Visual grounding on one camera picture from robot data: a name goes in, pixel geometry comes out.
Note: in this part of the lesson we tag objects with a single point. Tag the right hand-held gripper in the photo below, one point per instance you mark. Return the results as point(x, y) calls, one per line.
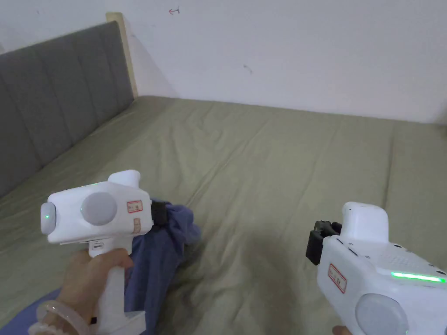
point(370, 265)

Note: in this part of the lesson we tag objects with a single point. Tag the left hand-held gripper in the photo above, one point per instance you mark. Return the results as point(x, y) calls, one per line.
point(101, 206)

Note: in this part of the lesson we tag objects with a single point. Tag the dark blue shirt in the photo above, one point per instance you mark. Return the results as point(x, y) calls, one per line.
point(157, 261)

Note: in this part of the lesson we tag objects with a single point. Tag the person's left forearm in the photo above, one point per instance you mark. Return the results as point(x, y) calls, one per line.
point(64, 322)

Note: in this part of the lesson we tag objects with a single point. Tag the person's right hand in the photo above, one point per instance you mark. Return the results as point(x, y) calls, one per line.
point(338, 330)

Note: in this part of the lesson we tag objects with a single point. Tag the person's left hand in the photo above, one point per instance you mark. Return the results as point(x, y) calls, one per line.
point(82, 279)

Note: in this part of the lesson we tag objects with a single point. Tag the grey padded headboard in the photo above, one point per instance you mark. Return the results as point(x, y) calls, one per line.
point(52, 104)

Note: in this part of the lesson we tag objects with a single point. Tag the bed with pale green sheet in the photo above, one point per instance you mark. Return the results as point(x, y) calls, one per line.
point(262, 157)

